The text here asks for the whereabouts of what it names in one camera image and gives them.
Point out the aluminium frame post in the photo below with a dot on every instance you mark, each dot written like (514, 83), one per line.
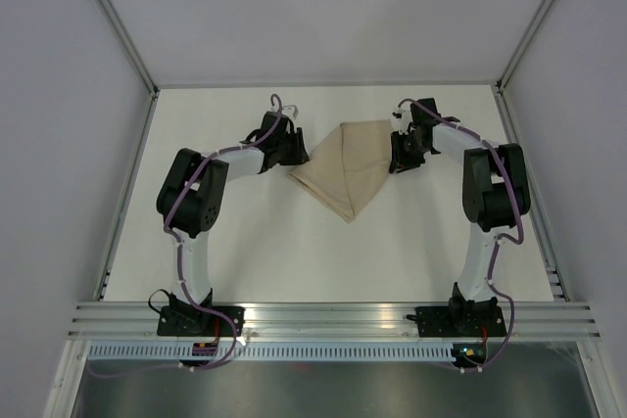
(128, 46)
(529, 34)

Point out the aluminium mounting rail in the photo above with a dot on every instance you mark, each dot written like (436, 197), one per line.
(358, 321)

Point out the beige cloth napkin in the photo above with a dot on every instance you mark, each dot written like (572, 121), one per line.
(349, 167)

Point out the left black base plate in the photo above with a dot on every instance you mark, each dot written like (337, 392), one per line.
(186, 321)

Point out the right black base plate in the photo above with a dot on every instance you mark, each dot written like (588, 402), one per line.
(472, 320)

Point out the aluminium frame post right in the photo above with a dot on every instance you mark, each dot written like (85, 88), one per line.
(529, 34)

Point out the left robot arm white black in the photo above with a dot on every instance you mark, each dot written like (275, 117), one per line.
(190, 202)

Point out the white slotted cable duct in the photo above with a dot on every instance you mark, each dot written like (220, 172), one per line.
(274, 351)

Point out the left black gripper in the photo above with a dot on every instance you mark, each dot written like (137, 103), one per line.
(300, 156)

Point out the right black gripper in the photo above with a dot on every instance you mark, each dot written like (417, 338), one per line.
(400, 162)

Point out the aluminium frame right rail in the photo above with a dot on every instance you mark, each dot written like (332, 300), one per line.
(537, 214)

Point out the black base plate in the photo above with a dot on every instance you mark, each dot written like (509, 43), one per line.
(472, 320)
(186, 321)

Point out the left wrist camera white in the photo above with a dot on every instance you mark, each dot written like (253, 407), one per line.
(291, 111)

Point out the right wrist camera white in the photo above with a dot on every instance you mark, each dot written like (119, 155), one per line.
(402, 121)

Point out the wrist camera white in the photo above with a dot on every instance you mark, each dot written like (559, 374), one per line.
(402, 121)
(291, 111)

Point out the aluminium frame post left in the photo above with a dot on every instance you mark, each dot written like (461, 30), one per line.
(128, 46)

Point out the aluminium frame back bar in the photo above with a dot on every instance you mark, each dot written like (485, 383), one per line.
(321, 82)

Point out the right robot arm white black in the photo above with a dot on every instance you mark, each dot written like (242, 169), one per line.
(494, 197)

